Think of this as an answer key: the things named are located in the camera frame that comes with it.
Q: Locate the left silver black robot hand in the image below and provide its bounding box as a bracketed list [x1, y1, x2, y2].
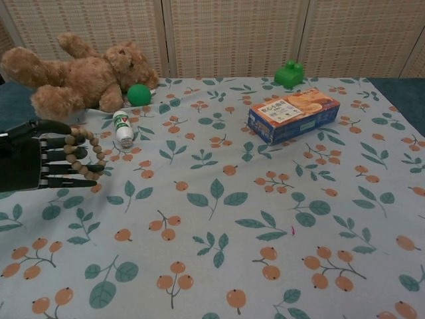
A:
[0, 120, 108, 193]

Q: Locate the wooden bead bracelet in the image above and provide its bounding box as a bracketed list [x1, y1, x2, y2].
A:
[63, 128, 108, 182]

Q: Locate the brown teddy bear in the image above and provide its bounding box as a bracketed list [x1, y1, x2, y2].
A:
[1, 32, 160, 122]

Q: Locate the small white green bottle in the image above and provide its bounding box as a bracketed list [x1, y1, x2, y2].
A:
[112, 110, 134, 149]

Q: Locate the woven folding screen panel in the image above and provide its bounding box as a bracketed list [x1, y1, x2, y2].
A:
[400, 41, 425, 80]
[303, 0, 424, 80]
[0, 0, 169, 80]
[0, 19, 14, 79]
[164, 0, 311, 80]

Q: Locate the green ball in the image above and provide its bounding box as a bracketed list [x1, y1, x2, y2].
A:
[127, 84, 153, 108]

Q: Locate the floral leaf print tablecloth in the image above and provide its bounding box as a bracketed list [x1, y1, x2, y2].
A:
[0, 76, 425, 319]

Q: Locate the orange blue cookie box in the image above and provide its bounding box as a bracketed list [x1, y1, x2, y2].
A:
[247, 91, 341, 146]

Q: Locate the green toy block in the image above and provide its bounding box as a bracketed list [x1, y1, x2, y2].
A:
[274, 58, 305, 90]

